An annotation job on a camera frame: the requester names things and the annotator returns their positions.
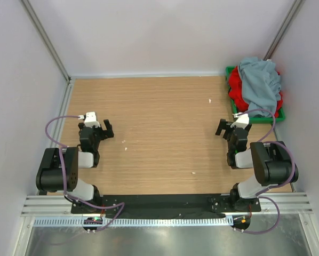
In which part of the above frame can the blue-grey t shirt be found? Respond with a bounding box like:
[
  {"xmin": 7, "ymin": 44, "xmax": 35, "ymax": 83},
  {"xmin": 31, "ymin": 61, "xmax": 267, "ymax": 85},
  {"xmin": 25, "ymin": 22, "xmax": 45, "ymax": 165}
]
[{"xmin": 237, "ymin": 57, "xmax": 282, "ymax": 117}]

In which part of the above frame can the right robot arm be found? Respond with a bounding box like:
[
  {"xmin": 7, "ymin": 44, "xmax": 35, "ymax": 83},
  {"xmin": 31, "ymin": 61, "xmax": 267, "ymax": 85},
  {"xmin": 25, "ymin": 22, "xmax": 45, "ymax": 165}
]
[{"xmin": 213, "ymin": 119, "xmax": 299, "ymax": 212}]

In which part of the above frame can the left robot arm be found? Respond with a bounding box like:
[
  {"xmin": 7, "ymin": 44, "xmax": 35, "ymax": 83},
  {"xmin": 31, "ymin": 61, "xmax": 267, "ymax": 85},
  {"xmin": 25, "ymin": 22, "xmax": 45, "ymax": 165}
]
[{"xmin": 36, "ymin": 115, "xmax": 114, "ymax": 213}]

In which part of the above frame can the red t shirt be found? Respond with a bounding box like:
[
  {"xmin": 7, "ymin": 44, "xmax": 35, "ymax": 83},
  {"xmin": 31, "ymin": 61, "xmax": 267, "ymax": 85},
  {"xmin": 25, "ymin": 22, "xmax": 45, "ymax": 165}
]
[{"xmin": 226, "ymin": 66, "xmax": 285, "ymax": 122}]

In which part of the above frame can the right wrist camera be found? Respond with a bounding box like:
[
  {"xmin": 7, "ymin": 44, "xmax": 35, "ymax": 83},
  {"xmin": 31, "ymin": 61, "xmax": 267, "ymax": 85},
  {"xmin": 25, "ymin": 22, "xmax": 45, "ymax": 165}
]
[{"xmin": 230, "ymin": 113, "xmax": 250, "ymax": 129}]

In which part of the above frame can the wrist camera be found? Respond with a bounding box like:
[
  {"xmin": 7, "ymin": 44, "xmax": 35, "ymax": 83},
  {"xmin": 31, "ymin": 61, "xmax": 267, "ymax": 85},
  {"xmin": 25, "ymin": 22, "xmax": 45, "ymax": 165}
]
[
  {"xmin": 84, "ymin": 111, "xmax": 101, "ymax": 128},
  {"xmin": 230, "ymin": 113, "xmax": 250, "ymax": 129}
]

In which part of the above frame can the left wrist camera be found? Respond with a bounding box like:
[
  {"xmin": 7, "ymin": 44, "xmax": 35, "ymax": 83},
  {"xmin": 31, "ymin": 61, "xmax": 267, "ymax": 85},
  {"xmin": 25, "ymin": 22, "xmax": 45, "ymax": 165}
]
[{"xmin": 84, "ymin": 111, "xmax": 101, "ymax": 128}]

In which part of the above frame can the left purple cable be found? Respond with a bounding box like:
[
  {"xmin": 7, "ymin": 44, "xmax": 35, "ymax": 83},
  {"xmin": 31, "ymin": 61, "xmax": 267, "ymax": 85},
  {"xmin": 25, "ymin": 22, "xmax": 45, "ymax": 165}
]
[{"xmin": 44, "ymin": 114, "xmax": 125, "ymax": 242}]

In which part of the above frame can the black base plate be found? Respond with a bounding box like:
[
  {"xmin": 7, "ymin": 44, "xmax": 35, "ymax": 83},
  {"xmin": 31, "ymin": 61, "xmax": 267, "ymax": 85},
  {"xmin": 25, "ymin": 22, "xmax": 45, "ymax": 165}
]
[{"xmin": 70, "ymin": 193, "xmax": 262, "ymax": 215}]

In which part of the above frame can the aluminium front rail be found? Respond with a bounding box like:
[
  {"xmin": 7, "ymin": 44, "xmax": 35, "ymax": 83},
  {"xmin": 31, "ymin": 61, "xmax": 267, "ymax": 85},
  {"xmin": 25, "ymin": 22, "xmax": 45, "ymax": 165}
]
[{"xmin": 21, "ymin": 192, "xmax": 313, "ymax": 216}]

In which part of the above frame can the white slotted cable duct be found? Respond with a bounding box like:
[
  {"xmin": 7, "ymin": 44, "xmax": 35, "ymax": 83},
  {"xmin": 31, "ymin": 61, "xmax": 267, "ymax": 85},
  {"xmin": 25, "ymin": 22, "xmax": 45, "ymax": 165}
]
[{"xmin": 33, "ymin": 215, "xmax": 233, "ymax": 227}]

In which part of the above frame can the left aluminium frame post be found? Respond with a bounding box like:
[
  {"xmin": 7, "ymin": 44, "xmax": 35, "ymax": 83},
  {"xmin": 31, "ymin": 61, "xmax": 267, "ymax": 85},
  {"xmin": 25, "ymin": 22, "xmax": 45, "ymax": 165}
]
[{"xmin": 19, "ymin": 0, "xmax": 71, "ymax": 83}]

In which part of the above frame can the aluminium frame post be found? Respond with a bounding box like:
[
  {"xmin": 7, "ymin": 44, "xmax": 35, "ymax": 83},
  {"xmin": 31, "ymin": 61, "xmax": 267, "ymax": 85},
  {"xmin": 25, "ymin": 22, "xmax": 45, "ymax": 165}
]
[
  {"xmin": 19, "ymin": 0, "xmax": 71, "ymax": 83},
  {"xmin": 264, "ymin": 0, "xmax": 305, "ymax": 60}
]

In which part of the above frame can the right aluminium frame post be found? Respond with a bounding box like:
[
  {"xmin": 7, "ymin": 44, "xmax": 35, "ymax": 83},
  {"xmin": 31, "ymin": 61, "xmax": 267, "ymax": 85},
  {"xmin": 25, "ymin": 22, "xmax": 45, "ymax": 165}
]
[{"xmin": 264, "ymin": 0, "xmax": 305, "ymax": 60}]

